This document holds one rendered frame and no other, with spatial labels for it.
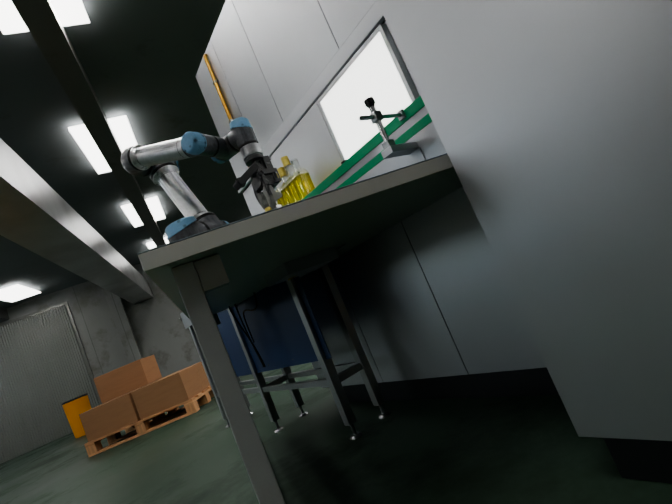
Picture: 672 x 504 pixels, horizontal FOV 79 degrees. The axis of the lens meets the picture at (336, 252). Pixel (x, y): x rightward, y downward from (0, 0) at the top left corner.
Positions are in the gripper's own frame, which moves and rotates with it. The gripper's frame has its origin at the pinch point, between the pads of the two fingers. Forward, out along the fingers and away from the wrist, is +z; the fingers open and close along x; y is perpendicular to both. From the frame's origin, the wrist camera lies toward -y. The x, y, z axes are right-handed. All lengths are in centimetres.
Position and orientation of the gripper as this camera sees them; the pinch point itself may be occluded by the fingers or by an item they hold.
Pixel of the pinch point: (269, 209)
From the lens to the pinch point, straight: 147.6
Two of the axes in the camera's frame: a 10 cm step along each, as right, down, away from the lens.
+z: 3.9, 9.2, -1.0
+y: 7.6, -2.6, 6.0
